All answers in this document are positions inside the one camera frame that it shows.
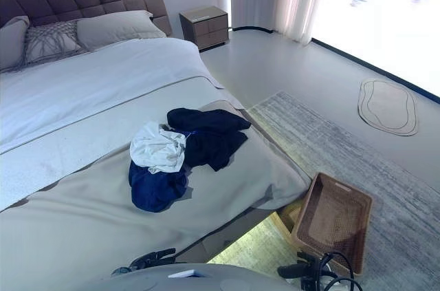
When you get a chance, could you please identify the brown wicker basket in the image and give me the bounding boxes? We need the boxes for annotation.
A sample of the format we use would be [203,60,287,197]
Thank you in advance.
[291,171,374,277]

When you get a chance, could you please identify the pale grey bed cover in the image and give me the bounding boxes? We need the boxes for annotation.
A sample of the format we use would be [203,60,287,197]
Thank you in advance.
[0,76,248,213]

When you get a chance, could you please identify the grey area rug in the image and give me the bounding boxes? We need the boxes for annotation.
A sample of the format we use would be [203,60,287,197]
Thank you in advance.
[206,90,440,291]

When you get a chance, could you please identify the black garment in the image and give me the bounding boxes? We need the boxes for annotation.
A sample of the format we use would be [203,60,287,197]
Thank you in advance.
[166,107,252,172]

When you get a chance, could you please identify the brown nightstand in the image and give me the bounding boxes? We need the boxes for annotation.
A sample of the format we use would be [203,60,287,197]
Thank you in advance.
[179,5,230,52]

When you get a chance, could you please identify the oval beige floor mat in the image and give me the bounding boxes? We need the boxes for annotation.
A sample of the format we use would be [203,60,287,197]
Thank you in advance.
[357,78,419,137]

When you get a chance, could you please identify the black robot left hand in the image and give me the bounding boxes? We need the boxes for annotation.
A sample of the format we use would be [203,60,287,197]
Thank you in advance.
[132,248,177,268]

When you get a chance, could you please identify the plain grey pillow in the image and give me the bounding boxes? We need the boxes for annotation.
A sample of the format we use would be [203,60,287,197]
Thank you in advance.
[0,15,31,72]

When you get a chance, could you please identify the blue garment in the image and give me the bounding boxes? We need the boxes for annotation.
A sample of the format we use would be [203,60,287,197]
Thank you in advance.
[129,160,189,213]

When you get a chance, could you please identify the light wooden bed leg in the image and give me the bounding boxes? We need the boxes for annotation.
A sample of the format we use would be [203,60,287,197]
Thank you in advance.
[278,201,304,237]

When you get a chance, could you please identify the grey robot torso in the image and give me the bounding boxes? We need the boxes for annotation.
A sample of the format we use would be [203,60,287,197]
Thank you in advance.
[78,261,296,291]

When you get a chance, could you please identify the white pillow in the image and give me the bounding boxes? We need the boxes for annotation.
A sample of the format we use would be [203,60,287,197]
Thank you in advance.
[76,10,168,52]

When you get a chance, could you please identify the fringed decorative pillow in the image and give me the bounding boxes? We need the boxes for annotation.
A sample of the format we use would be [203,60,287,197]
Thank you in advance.
[2,19,92,74]

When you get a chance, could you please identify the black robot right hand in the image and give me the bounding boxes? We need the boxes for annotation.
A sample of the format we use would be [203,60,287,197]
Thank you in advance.
[277,251,322,279]

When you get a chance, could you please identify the white garment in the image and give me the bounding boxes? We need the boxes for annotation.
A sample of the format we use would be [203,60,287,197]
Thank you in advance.
[129,120,188,175]

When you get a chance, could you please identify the white duvet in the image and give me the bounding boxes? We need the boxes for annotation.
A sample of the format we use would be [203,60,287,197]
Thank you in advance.
[0,36,226,154]

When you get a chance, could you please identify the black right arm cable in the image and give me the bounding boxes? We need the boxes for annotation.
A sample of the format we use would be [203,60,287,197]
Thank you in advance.
[309,251,364,291]

